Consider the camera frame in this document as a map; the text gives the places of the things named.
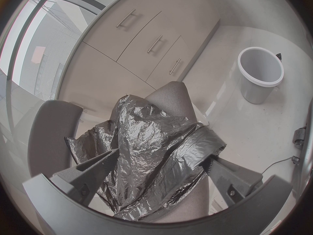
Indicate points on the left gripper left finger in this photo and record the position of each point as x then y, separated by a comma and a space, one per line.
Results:
90, 175

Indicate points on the crumpled black plastic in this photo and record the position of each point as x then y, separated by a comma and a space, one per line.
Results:
279, 57

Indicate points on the beige cabinet with drawers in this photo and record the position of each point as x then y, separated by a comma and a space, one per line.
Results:
137, 48

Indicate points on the window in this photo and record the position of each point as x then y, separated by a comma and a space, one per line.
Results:
44, 33

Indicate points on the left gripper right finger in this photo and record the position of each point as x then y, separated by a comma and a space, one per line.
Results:
232, 180

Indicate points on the black plastic bag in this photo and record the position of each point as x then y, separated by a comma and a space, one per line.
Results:
146, 141

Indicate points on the white trash bin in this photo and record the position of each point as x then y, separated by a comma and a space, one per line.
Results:
254, 92

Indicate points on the grey padded white chair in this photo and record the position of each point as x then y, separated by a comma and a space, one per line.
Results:
168, 97

